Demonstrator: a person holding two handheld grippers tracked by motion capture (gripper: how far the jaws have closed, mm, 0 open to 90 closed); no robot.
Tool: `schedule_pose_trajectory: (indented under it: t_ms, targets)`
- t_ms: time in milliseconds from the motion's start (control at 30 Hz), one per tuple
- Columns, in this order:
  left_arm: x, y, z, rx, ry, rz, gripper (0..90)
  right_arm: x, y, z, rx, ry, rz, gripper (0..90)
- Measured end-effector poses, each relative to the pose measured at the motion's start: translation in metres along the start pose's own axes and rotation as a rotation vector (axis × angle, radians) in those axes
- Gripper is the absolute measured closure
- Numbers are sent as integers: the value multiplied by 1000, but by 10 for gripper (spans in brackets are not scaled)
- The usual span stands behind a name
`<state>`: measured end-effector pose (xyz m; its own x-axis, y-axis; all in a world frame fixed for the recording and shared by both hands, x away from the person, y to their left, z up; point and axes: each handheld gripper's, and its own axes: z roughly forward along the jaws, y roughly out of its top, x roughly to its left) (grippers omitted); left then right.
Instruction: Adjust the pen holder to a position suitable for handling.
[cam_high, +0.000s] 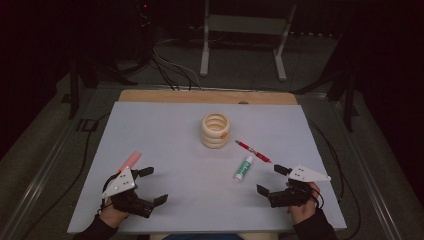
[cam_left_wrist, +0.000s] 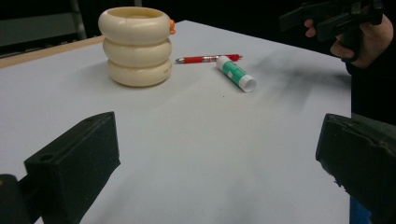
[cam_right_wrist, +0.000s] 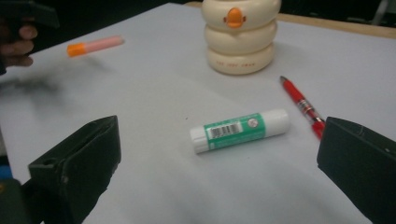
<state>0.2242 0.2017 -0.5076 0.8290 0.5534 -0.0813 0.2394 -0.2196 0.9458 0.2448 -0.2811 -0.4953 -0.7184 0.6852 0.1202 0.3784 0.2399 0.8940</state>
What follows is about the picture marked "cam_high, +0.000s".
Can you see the white green glue stick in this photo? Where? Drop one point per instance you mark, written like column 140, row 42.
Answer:
column 244, row 168

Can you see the person's right hand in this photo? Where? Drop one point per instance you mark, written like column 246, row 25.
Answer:
column 305, row 211

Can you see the grey metal stand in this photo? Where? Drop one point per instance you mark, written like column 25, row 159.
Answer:
column 246, row 25

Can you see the dark equipment with red light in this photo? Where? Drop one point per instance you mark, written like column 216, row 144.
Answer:
column 145, row 15

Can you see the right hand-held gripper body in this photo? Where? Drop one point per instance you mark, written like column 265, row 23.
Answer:
column 290, row 196

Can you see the white board mat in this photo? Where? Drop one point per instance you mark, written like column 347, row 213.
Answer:
column 186, row 186

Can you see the dark floor stand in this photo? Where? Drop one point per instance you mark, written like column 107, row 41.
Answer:
column 74, row 93
column 348, row 103

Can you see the metal floor rail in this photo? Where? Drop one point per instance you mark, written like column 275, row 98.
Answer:
column 33, row 190
column 370, row 173

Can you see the cream ringed pen holder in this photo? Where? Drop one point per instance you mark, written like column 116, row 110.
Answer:
column 215, row 133

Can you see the person's left hand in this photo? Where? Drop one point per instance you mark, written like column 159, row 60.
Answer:
column 111, row 216

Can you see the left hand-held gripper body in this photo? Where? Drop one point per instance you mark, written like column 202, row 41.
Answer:
column 128, row 200

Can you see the orange highlighter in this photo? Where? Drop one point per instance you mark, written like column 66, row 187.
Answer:
column 131, row 160

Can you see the red pen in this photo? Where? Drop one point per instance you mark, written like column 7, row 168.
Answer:
column 253, row 151

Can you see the wooden table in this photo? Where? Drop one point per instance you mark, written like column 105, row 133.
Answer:
column 200, row 96

